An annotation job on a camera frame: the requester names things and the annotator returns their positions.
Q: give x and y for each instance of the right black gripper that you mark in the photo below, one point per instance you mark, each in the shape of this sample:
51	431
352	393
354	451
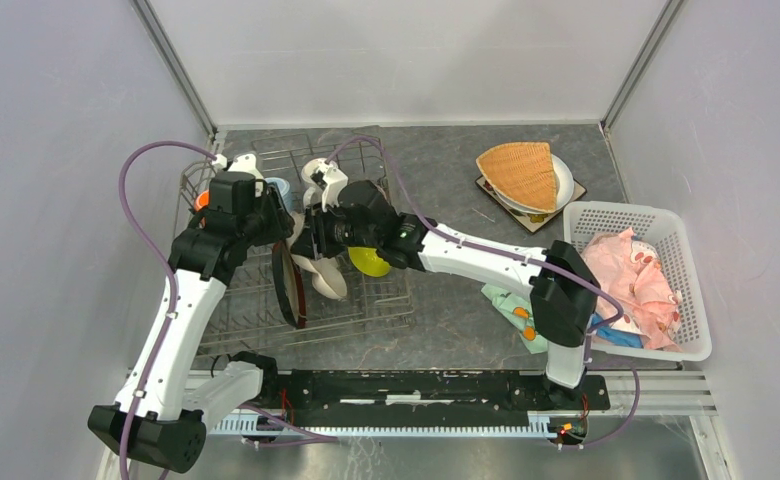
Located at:
316	242

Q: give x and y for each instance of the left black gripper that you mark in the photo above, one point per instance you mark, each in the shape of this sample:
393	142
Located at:
271	199

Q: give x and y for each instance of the light blue mug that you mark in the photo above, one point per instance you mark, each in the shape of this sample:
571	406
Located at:
284	188

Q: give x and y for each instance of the lime green bowl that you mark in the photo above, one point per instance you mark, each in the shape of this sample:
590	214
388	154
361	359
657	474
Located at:
367	261

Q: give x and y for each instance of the white floral mug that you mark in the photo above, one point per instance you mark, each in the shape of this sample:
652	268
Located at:
311	193

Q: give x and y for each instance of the red-rimmed beige plate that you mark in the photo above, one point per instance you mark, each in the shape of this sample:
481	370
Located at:
288	284

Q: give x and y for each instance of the orange mug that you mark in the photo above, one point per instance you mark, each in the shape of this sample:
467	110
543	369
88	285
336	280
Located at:
201	201

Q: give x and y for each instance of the cream divided plate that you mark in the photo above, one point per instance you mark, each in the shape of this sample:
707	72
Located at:
326	276

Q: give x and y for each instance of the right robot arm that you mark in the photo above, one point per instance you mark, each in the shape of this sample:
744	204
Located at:
557	283

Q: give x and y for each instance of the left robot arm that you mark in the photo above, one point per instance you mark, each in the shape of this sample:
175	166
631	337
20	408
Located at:
153	419

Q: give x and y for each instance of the square floral plate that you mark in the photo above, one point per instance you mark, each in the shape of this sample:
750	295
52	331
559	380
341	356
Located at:
531	222

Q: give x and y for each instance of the green cartoon cloth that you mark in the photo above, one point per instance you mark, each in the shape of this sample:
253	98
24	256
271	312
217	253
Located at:
517	310

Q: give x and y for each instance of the plain white plate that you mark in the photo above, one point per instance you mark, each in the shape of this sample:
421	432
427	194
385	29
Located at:
565	186

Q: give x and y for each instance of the white plastic basket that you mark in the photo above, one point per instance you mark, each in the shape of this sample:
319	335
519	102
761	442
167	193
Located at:
665	231

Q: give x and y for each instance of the pink patterned cloth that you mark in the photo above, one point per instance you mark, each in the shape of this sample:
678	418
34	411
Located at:
630	270

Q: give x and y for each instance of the blue cloth in basket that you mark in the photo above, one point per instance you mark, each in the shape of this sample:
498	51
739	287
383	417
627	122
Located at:
618	337

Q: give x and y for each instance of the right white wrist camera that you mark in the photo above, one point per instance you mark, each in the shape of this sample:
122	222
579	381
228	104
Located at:
331	181

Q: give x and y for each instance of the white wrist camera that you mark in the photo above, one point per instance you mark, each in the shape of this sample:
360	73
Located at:
331	181
244	166

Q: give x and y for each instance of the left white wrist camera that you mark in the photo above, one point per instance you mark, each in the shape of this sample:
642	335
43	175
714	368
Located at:
244	166

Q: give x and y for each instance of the grey wire dish rack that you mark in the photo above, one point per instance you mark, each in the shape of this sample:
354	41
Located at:
249	316

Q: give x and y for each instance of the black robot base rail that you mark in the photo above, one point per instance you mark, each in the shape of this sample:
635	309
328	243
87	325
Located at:
413	404

